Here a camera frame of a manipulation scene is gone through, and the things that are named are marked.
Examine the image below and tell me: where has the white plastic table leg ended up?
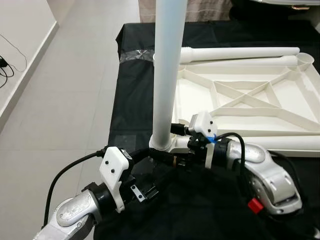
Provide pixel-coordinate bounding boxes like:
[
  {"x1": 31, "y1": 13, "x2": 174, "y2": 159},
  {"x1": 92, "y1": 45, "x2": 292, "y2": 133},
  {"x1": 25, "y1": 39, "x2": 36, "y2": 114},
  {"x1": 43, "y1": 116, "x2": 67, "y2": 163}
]
[
  {"x1": 239, "y1": 135, "x2": 320, "y2": 152},
  {"x1": 179, "y1": 46, "x2": 301, "y2": 64},
  {"x1": 180, "y1": 55, "x2": 300, "y2": 68},
  {"x1": 150, "y1": 0, "x2": 189, "y2": 150}
]

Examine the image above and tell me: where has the white plastic children table top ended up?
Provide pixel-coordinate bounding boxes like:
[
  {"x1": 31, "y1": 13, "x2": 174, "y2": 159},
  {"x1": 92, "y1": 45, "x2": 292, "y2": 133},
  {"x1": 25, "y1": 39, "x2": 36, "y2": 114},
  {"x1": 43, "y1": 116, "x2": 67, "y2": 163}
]
[{"x1": 149, "y1": 47, "x2": 320, "y2": 158}]

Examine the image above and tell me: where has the black table cloth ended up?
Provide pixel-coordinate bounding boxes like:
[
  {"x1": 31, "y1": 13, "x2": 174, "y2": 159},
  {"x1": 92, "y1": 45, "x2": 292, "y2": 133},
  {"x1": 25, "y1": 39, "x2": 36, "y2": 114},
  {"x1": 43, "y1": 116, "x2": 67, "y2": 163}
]
[{"x1": 92, "y1": 21, "x2": 320, "y2": 240}]

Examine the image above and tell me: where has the beige woven cloth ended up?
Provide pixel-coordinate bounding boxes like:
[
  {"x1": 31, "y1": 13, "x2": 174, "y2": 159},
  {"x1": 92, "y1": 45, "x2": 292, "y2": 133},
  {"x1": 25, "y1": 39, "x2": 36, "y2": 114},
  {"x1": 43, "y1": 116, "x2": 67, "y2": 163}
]
[{"x1": 137, "y1": 0, "x2": 233, "y2": 23}]

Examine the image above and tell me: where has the clear plastic storage box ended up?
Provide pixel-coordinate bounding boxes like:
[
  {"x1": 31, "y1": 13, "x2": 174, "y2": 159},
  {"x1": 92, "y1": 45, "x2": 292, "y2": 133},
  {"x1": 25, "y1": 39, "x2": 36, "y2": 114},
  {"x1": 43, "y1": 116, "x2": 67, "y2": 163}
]
[{"x1": 250, "y1": 0, "x2": 320, "y2": 6}]

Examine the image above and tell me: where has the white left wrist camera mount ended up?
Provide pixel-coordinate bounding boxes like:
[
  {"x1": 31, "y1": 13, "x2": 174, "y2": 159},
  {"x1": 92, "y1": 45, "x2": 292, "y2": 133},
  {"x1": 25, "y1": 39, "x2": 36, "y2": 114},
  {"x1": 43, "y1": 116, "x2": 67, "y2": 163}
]
[{"x1": 98, "y1": 145, "x2": 134, "y2": 214}]

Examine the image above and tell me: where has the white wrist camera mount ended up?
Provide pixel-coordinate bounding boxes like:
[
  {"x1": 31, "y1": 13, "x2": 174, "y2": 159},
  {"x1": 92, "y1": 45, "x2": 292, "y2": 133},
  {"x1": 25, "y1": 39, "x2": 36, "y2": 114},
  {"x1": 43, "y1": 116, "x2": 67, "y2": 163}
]
[
  {"x1": 98, "y1": 145, "x2": 134, "y2": 214},
  {"x1": 188, "y1": 110, "x2": 218, "y2": 170}
]

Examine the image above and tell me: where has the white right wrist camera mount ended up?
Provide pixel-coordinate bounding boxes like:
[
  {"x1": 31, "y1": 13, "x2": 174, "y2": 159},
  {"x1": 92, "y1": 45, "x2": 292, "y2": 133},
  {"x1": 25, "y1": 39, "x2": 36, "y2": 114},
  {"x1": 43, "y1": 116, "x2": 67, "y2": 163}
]
[{"x1": 188, "y1": 110, "x2": 218, "y2": 170}]

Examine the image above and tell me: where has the black floor power cable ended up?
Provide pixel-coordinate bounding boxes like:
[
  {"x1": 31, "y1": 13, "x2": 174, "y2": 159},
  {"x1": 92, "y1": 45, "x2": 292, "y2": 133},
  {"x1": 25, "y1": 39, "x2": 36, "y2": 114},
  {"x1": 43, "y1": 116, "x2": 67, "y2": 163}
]
[{"x1": 0, "y1": 34, "x2": 27, "y2": 91}]

